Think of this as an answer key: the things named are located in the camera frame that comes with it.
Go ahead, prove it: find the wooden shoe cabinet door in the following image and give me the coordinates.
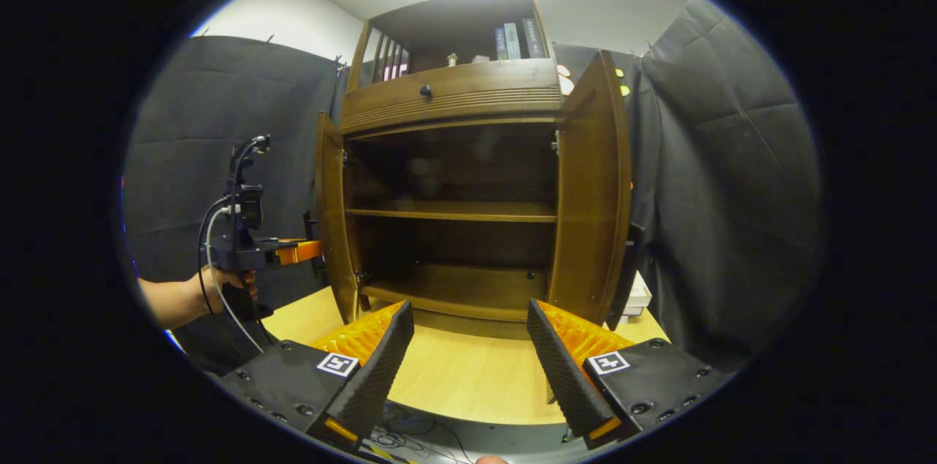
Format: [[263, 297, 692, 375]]
[[548, 49, 646, 332], [304, 111, 361, 326]]

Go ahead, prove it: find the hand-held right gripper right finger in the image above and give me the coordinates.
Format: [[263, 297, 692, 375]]
[[527, 299, 733, 450]]

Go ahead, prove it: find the black backdrop cloth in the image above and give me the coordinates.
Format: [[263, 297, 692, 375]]
[[123, 0, 822, 377]]

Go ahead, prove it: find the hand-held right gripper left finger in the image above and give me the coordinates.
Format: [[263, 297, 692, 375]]
[[220, 301, 415, 450]]

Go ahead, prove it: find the bundle of thin cables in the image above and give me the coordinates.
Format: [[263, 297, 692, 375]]
[[362, 405, 478, 463]]

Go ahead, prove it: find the wooden double-door shoe cabinet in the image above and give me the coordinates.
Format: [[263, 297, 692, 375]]
[[315, 0, 634, 339]]

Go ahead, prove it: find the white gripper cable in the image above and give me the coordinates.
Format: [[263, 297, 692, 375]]
[[204, 206, 266, 353]]

